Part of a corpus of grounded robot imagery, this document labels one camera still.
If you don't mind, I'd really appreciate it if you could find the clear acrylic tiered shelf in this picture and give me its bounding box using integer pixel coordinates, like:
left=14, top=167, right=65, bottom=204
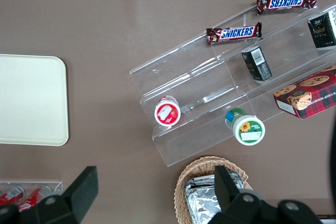
left=129, top=0, right=336, bottom=167

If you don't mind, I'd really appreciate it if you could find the red tartan cookie box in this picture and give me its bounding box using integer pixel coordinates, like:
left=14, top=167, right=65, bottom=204
left=272, top=64, right=336, bottom=121

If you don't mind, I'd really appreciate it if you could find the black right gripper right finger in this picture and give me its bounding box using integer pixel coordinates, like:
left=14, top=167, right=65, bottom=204
left=207, top=166, right=264, bottom=224

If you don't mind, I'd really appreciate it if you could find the black drink carton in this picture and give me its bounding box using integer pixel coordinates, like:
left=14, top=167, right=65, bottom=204
left=240, top=46, right=273, bottom=82
left=307, top=10, right=336, bottom=50

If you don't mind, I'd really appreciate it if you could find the green sunflower lid cup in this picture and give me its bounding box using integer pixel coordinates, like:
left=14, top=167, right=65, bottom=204
left=224, top=107, right=266, bottom=147

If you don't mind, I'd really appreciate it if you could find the red strawberry yogurt cup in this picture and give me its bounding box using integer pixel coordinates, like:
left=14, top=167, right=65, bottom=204
left=154, top=95, right=182, bottom=127

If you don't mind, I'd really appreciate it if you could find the Snickers chocolate bar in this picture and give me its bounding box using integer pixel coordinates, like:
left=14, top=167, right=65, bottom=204
left=205, top=22, right=263, bottom=45
left=256, top=0, right=318, bottom=16

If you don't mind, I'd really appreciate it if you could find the tan wicker basket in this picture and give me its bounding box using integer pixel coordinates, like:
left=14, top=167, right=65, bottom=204
left=173, top=155, right=254, bottom=224

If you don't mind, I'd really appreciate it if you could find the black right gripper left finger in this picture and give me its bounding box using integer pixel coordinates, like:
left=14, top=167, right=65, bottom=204
left=18, top=166, right=99, bottom=224

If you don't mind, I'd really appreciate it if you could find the cream plastic tray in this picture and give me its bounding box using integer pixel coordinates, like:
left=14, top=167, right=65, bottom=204
left=0, top=54, right=70, bottom=147

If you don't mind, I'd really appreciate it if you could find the clear acrylic can holder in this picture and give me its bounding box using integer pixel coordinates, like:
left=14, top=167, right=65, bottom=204
left=0, top=180, right=64, bottom=201

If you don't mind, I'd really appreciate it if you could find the red soda can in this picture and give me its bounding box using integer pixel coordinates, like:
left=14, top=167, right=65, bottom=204
left=18, top=186, right=53, bottom=213
left=0, top=185, right=26, bottom=206

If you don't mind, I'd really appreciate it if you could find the foil wrapped food package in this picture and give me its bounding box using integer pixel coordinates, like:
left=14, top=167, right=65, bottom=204
left=183, top=170, right=245, bottom=224

